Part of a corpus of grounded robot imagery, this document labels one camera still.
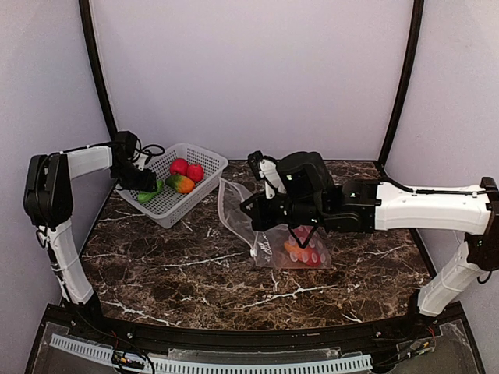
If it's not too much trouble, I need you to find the green toy cucumber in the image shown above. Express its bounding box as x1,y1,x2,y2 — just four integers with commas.
136,180,164,204

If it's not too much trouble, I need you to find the clear dotted zip top bag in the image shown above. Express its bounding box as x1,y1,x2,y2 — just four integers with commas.
218,178,331,269

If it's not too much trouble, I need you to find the red orange toy mango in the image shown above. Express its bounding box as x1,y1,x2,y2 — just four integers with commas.
284,241,326,267

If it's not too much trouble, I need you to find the red toy apple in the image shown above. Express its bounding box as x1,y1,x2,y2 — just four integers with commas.
169,158,189,176

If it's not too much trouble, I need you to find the green orange toy mango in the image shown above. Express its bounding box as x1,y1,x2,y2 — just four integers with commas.
165,174,196,194

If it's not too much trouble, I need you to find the red toy orange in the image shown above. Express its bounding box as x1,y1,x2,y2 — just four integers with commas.
186,164,204,183

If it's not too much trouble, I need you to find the dark red toy fruit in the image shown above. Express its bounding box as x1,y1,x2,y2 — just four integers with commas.
289,226,317,245

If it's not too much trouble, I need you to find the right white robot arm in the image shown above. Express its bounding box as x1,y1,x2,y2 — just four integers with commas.
240,151,498,318

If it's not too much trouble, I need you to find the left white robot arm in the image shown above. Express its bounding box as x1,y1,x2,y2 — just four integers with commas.
23,131,165,306

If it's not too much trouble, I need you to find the white perforated plastic basket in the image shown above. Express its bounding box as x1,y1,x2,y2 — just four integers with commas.
118,143,228,228

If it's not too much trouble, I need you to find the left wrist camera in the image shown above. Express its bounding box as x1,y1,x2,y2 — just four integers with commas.
132,144,165,170

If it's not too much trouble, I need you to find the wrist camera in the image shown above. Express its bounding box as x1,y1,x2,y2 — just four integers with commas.
132,144,165,170
247,150,286,199

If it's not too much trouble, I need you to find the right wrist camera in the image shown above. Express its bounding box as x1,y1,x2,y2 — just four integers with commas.
247,150,286,199

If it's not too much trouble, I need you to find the black front frame rail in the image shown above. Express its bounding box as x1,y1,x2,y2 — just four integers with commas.
53,309,416,353

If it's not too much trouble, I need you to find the white slotted cable duct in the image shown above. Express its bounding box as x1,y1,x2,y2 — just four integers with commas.
50,333,373,374

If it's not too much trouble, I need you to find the left black frame post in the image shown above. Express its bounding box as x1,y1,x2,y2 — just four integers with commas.
78,0,118,139

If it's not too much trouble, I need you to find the black frame post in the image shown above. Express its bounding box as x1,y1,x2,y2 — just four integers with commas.
377,0,425,168
78,0,118,139

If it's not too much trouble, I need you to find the right black frame post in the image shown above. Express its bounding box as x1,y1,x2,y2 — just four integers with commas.
377,0,425,168

